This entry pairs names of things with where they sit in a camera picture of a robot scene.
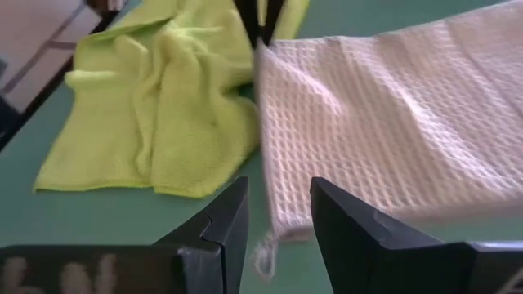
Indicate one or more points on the grey waffle weave towel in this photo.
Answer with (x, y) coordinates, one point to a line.
(388, 122)

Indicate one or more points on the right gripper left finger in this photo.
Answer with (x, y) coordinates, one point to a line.
(220, 253)

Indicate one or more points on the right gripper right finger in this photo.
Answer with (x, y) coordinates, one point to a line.
(359, 257)

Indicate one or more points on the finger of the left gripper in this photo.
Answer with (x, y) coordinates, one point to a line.
(271, 20)
(247, 20)

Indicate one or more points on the black aluminium rig frame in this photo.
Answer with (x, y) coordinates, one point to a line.
(41, 102)

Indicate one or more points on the lime green microfiber towel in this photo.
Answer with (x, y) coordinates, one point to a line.
(163, 122)

